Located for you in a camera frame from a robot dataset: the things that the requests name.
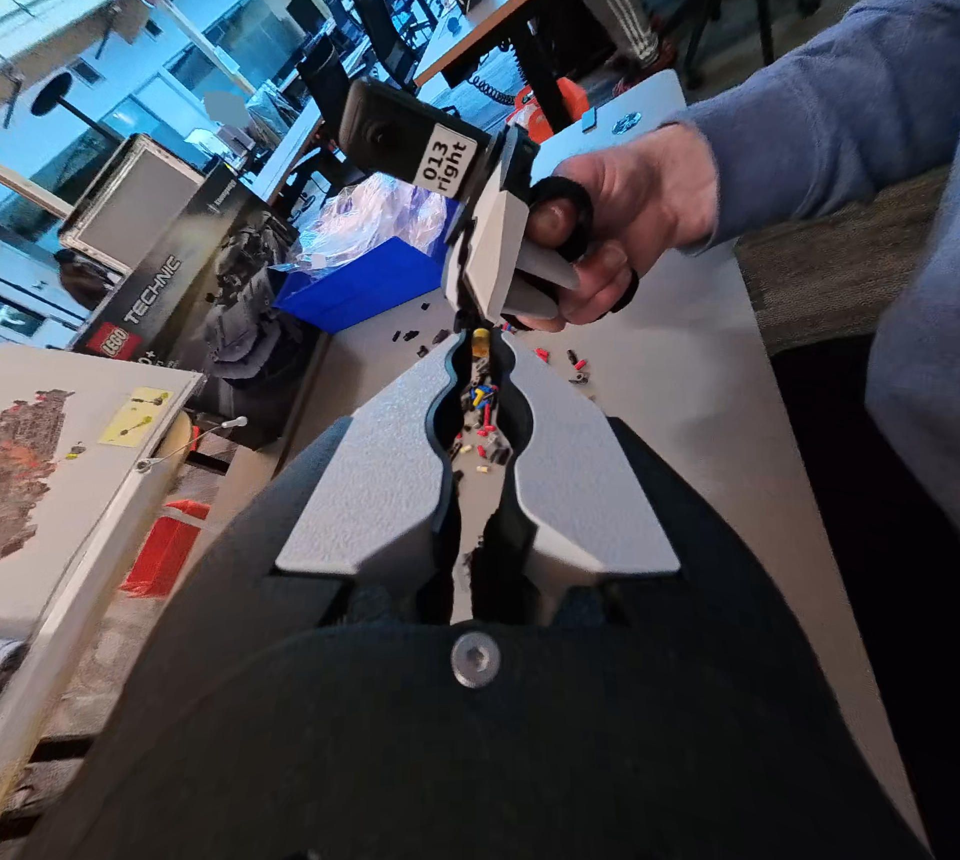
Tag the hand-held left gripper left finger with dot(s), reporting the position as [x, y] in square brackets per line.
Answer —
[367, 500]

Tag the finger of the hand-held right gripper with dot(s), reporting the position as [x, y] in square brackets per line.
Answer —
[499, 252]
[456, 267]

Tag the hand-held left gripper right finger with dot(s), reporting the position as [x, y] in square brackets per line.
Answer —
[592, 500]

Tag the yellow lego pin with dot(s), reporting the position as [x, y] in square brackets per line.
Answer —
[481, 342]

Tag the pile of lego pieces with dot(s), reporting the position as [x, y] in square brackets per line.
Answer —
[484, 398]

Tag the person's right forearm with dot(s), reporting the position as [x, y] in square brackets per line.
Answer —
[825, 102]

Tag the black cardboard set box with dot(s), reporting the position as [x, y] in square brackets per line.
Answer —
[187, 320]

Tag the person's right hand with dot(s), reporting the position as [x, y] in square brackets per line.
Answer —
[645, 199]

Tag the crumpled clear plastic bags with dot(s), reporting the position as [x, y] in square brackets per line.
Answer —
[367, 214]

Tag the orange plastic crate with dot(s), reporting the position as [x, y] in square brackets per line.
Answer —
[555, 109]

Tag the red plastic crate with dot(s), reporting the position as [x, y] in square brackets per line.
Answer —
[161, 552]

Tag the grey framed monitor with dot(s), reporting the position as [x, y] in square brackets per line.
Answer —
[127, 207]

